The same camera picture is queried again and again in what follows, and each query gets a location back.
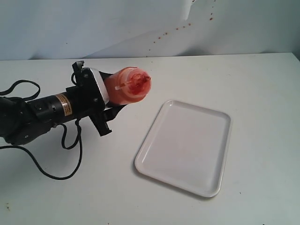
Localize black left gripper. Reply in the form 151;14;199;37
66;60;127;136

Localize red sauce squeeze bottle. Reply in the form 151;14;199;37
104;67;151;105

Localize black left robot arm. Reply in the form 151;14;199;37
0;61;124;145

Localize white rectangular plastic tray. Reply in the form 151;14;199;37
134;100;232;198

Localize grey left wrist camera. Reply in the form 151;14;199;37
90;68;109;105

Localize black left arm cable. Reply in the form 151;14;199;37
0;79;83;180

